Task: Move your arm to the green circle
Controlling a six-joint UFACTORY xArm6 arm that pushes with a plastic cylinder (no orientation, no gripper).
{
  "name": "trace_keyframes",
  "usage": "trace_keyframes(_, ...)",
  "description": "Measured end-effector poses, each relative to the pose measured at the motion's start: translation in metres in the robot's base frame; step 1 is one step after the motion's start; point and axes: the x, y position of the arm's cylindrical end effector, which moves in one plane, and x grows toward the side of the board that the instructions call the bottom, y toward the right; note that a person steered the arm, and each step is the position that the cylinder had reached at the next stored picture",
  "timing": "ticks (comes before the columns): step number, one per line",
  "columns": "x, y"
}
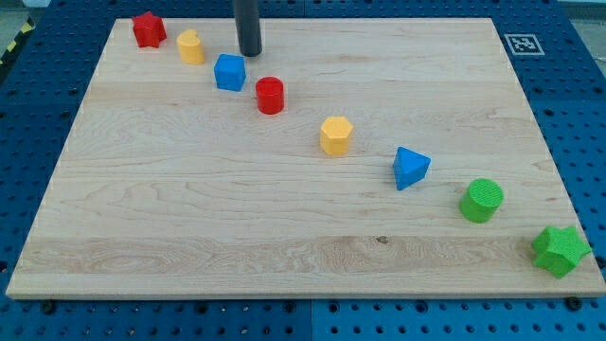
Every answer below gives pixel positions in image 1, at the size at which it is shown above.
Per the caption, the yellow hexagon block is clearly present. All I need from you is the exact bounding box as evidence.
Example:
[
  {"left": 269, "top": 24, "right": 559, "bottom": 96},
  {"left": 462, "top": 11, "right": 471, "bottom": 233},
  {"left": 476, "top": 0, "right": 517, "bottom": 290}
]
[{"left": 319, "top": 117, "right": 353, "bottom": 156}]

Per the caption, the light wooden board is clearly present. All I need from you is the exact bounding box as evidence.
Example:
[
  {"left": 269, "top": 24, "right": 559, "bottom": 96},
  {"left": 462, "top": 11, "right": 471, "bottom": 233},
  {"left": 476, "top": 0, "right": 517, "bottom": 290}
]
[{"left": 7, "top": 18, "right": 605, "bottom": 300}]

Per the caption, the red cylinder block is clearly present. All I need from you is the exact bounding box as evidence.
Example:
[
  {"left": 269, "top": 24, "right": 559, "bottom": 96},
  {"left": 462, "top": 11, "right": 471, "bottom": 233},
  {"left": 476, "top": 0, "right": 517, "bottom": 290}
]
[{"left": 255, "top": 77, "right": 285, "bottom": 115}]

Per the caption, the blue triangle block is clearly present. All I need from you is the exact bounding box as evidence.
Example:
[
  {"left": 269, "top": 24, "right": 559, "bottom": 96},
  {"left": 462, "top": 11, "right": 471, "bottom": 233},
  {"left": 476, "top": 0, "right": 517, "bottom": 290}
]
[{"left": 393, "top": 147, "right": 431, "bottom": 190}]

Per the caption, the blue cube block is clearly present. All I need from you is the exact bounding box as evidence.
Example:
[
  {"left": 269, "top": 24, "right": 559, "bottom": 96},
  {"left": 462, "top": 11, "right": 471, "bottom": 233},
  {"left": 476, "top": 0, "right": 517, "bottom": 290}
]
[{"left": 214, "top": 54, "right": 246, "bottom": 92}]

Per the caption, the yellow heart block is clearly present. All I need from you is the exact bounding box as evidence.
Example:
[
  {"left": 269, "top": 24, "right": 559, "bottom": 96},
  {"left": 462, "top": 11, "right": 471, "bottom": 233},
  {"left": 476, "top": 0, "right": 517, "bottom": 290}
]
[{"left": 176, "top": 29, "right": 205, "bottom": 64}]

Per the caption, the green cylinder block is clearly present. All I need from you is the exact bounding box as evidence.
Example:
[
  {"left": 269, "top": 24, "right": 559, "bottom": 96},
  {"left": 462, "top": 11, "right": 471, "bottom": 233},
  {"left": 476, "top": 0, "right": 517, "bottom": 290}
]
[{"left": 459, "top": 178, "right": 505, "bottom": 224}]

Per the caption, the red star block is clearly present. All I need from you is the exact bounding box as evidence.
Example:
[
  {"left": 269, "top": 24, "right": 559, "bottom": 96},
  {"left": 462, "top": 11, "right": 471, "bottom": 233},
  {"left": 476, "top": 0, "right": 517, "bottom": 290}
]
[{"left": 132, "top": 10, "right": 167, "bottom": 48}]

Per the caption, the white fiducial marker tag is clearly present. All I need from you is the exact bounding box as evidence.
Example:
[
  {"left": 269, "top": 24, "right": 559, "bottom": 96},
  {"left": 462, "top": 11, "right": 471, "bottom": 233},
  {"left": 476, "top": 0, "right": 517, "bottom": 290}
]
[{"left": 505, "top": 33, "right": 544, "bottom": 56}]

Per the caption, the green star block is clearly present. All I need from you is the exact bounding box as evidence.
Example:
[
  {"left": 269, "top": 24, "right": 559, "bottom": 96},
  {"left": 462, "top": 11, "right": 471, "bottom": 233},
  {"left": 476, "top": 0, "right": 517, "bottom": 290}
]
[{"left": 532, "top": 225, "right": 593, "bottom": 278}]

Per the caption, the yellow black hazard tape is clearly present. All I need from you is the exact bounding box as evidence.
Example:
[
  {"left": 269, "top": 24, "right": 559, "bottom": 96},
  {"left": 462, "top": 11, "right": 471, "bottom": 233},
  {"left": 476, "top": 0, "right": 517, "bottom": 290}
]
[{"left": 1, "top": 17, "right": 35, "bottom": 67}]

